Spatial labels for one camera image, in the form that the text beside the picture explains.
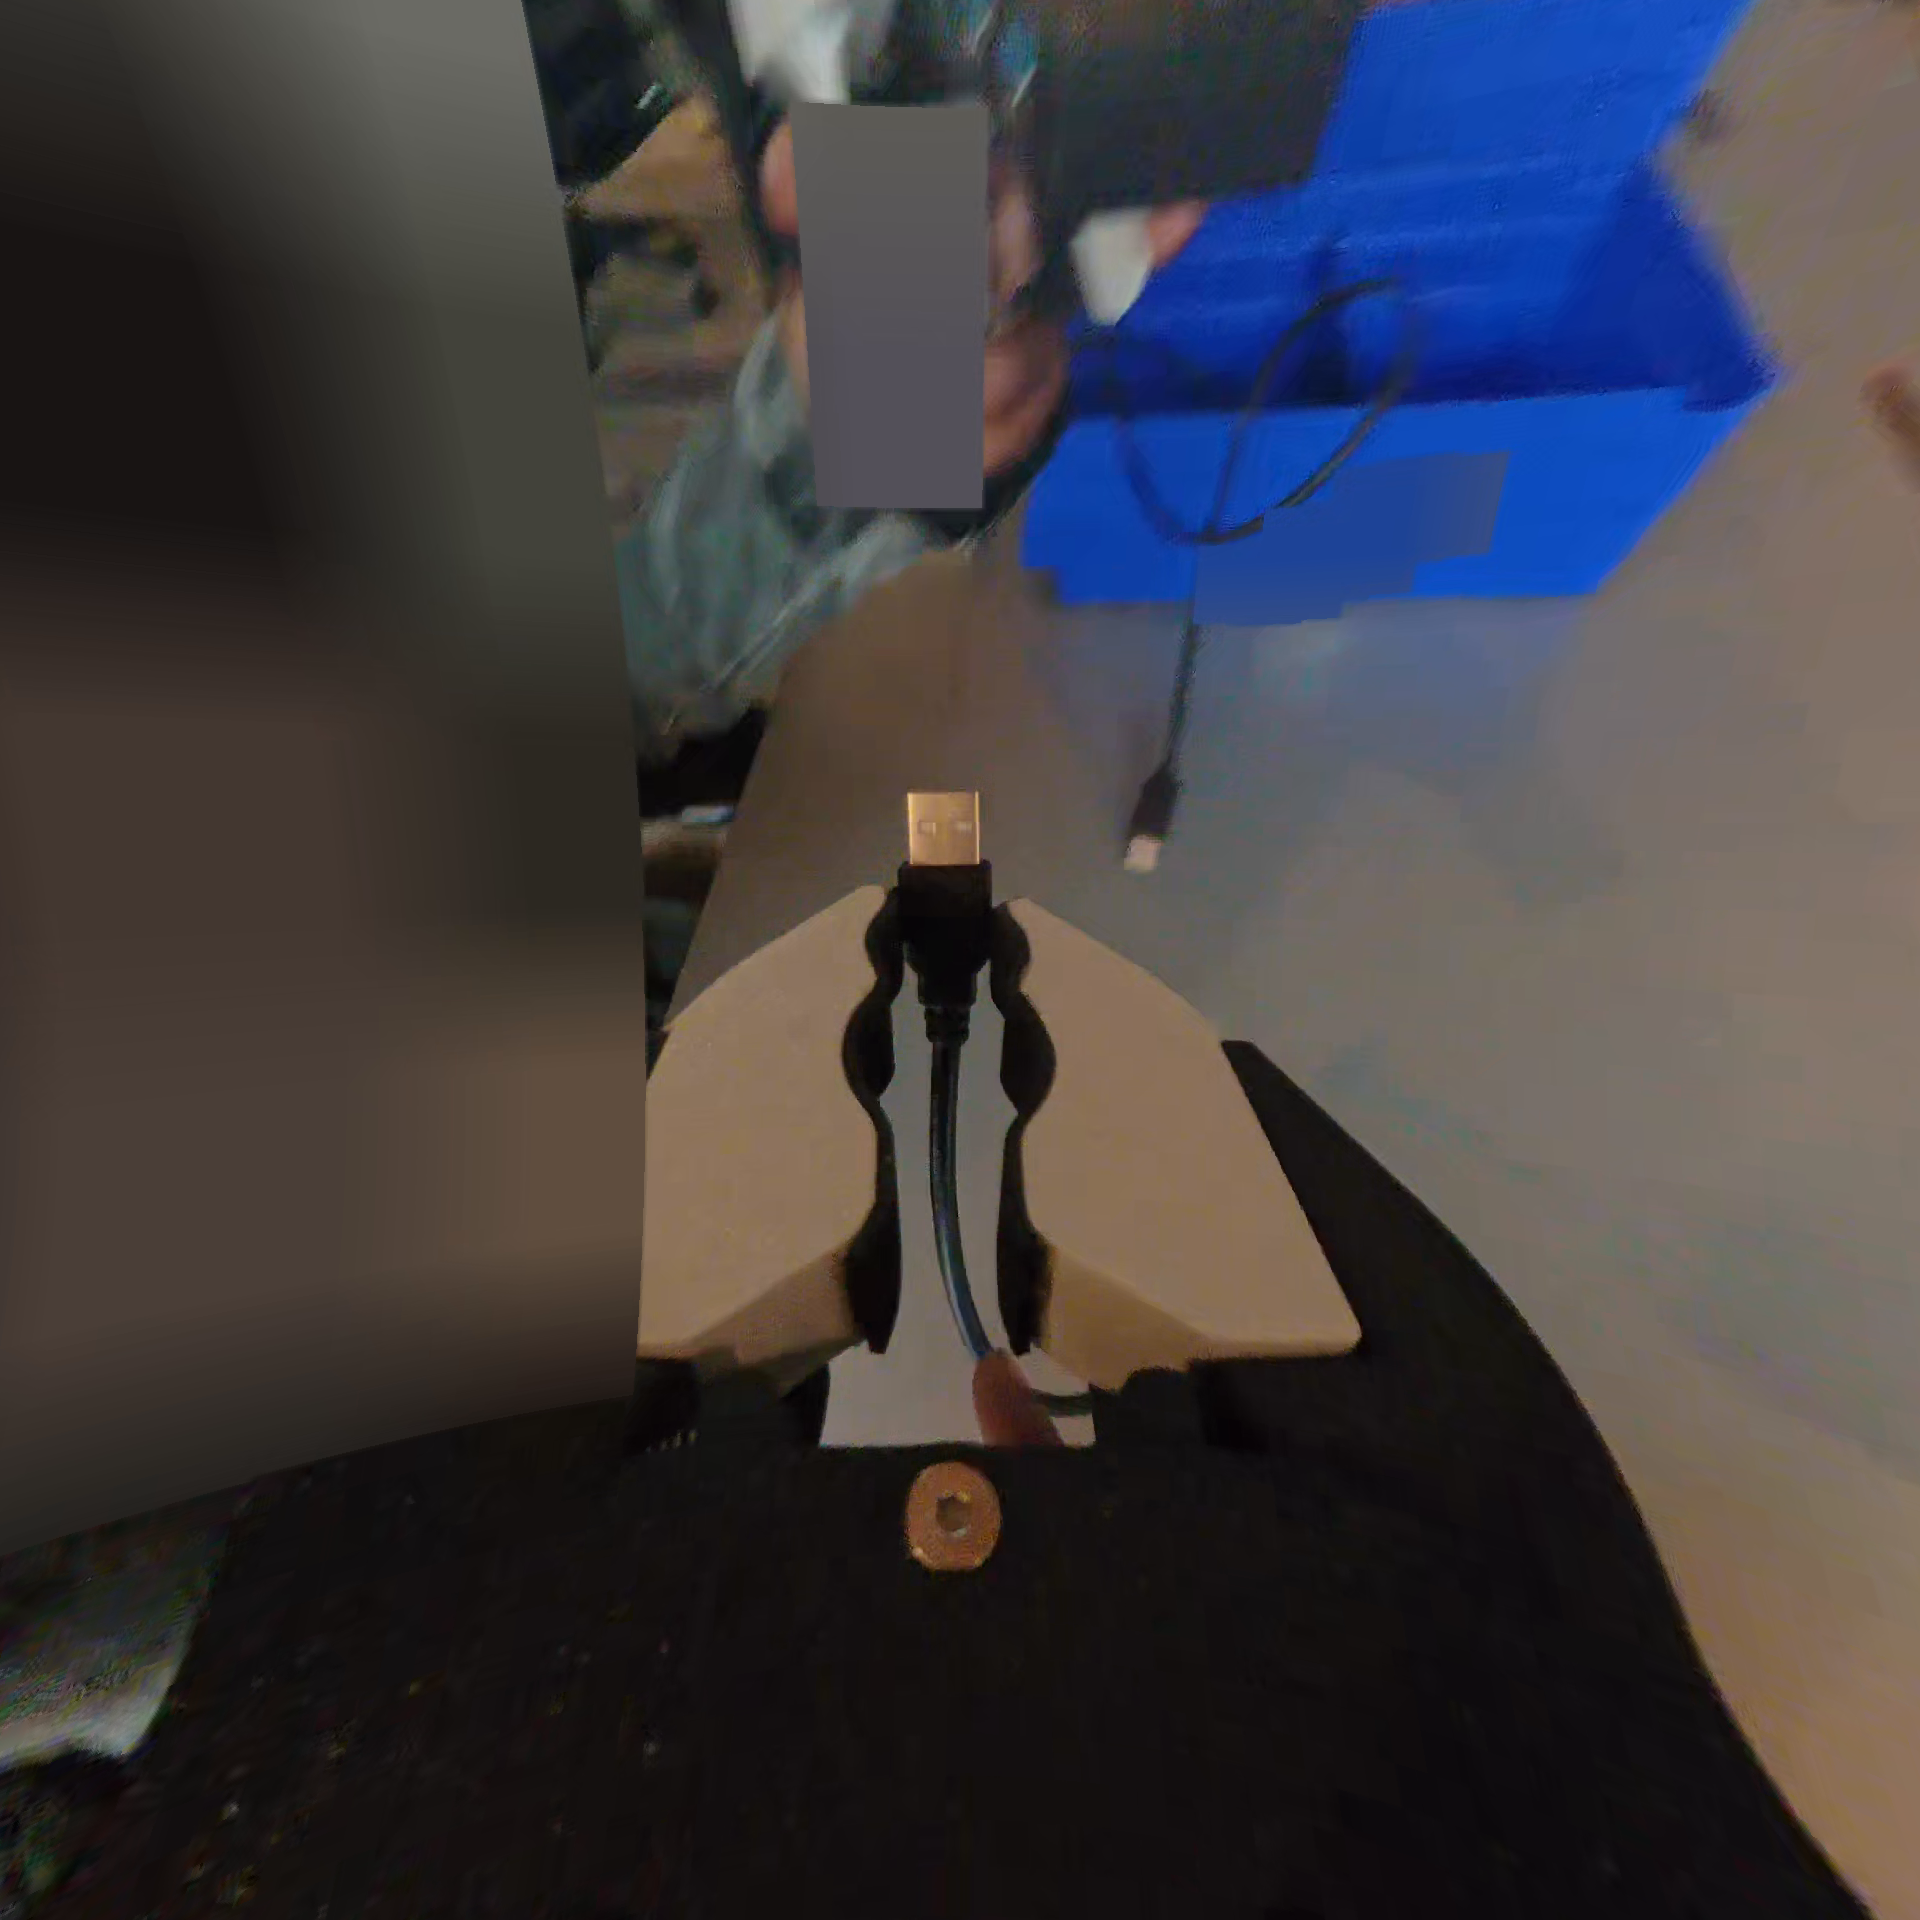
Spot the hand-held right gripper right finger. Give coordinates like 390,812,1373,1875
993,894,1364,1392

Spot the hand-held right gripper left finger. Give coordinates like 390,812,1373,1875
640,885,908,1376

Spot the black usb hub cable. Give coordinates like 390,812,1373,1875
1118,276,1433,874

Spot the blue plastic bin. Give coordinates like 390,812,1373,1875
1020,0,1778,608

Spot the person's left hand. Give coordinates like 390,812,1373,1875
977,185,1208,484

